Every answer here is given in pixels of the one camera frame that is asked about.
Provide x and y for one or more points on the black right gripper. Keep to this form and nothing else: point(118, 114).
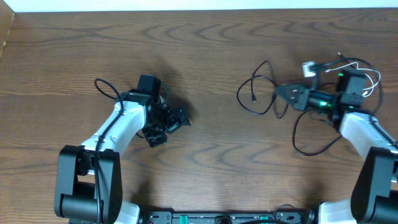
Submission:
point(301, 96)

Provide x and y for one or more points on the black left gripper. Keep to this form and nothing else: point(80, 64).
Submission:
point(185, 119)

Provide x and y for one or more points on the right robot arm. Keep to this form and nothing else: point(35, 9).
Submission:
point(373, 200)

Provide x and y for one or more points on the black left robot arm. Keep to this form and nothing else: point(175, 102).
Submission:
point(89, 181)

